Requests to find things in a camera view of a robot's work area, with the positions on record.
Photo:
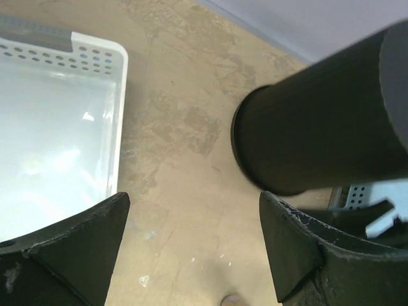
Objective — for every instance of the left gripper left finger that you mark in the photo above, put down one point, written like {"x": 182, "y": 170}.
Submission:
{"x": 70, "y": 262}

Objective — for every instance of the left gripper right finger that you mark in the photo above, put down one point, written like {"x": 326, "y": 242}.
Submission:
{"x": 313, "y": 263}

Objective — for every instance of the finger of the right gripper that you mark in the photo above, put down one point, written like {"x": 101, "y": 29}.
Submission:
{"x": 355, "y": 221}

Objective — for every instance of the blue perforated plastic basket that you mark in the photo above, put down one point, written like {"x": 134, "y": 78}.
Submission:
{"x": 356, "y": 197}

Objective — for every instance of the large black plastic bucket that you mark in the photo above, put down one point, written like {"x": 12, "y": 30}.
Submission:
{"x": 340, "y": 121}

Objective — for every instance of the white perforated plastic basket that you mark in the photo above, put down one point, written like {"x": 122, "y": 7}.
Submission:
{"x": 62, "y": 105}

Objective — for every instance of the pink capped small bottle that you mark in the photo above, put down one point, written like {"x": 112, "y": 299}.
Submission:
{"x": 234, "y": 300}

